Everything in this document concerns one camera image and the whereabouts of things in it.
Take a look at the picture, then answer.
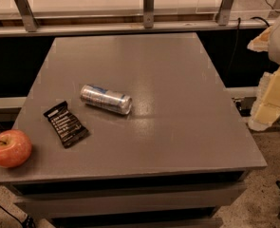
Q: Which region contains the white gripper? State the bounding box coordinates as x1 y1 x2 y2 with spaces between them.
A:
247 16 280 131

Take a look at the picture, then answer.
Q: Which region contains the silver blue redbull can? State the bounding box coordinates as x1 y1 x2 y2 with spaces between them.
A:
81 85 132 115

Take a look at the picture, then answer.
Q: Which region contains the grey drawer cabinet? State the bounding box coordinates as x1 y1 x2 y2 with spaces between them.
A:
6 170 252 228

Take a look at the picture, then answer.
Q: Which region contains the black snack bar wrapper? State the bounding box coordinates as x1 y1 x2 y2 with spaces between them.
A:
44 101 90 148

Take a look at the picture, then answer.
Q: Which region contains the red apple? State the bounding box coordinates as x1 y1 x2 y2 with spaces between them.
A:
0 130 32 168

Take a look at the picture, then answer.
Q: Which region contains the black cable right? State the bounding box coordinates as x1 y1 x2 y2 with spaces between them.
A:
224 15 271 81

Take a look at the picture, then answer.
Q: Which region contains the right metal bracket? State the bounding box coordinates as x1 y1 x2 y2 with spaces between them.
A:
215 0 234 26

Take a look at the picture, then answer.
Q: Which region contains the metal bracket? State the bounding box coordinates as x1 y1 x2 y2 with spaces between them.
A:
143 0 154 29
215 0 234 26
14 0 38 32

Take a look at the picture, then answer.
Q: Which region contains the middle metal bracket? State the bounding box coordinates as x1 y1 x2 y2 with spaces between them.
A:
143 0 154 29

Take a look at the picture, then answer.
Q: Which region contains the left metal bracket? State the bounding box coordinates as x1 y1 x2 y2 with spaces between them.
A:
14 0 38 32

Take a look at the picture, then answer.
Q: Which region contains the metal rail frame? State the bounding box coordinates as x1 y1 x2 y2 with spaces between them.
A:
0 12 275 38

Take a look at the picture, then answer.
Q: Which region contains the black cable floor left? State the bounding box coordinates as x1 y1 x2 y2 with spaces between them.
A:
0 205 37 228

